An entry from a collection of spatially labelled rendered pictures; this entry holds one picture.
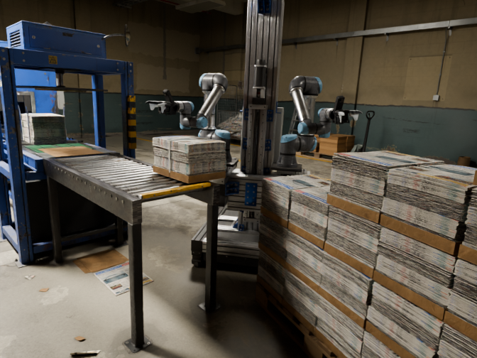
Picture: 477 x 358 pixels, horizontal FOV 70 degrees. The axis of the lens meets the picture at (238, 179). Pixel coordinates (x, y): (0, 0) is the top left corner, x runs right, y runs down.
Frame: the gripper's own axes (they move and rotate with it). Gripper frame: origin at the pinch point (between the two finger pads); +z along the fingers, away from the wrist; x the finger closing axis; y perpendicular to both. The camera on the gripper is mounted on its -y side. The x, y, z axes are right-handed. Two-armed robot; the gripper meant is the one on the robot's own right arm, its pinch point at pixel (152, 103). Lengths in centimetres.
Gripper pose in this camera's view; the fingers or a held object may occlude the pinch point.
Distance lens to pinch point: 226.6
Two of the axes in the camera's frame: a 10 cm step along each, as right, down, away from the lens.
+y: -1.5, 9.4, 3.0
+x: -8.0, -3.0, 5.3
